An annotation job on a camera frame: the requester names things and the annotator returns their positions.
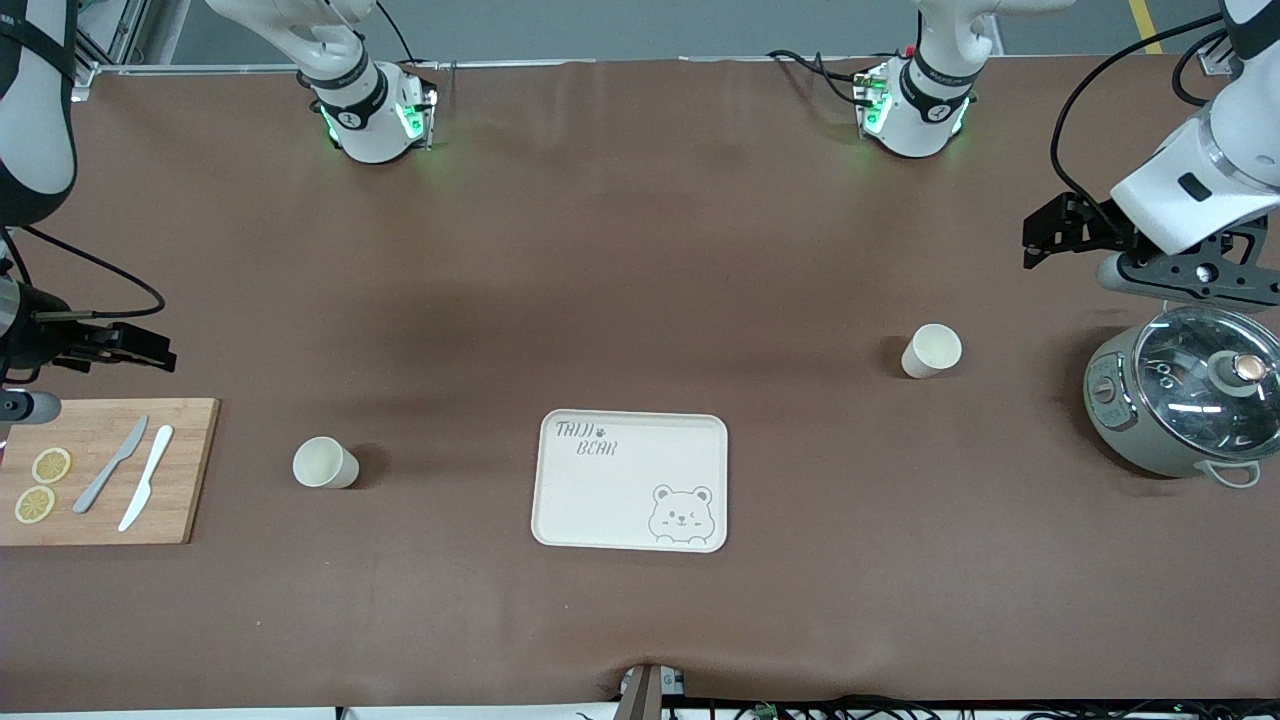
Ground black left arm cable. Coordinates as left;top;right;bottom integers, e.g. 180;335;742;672
1050;12;1226;226

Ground black base cables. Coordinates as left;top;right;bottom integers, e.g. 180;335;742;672
767;48;873;107

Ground green electric cooking pot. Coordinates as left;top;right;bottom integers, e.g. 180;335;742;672
1083;306;1280;489

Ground metal table clamp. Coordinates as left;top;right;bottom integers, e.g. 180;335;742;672
620;663;689;720

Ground wooden cutting board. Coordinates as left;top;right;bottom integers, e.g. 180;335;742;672
0;398;220;546

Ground black thin base cable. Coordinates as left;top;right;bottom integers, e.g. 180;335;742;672
374;0;417;64

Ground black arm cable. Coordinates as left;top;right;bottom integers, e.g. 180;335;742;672
15;225;167;321
1050;12;1226;226

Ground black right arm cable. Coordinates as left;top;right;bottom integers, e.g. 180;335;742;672
15;225;167;321

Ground white plastic knife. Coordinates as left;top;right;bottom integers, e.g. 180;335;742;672
118;425;175;533

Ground aluminium frame profile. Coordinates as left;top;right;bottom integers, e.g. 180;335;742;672
1198;30;1241;77
72;0;137;77

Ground dark grey camera mount bracket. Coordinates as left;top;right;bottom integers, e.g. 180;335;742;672
1150;228;1280;307

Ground white tray with bear print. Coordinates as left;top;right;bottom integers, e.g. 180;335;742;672
530;409;729;554

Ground grey plastic knife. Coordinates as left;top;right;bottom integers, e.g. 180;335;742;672
73;415;150;515

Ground black looped cable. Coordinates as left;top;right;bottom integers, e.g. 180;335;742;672
1173;28;1237;107

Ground glass pot lid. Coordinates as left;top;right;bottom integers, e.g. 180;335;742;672
1133;306;1280;463

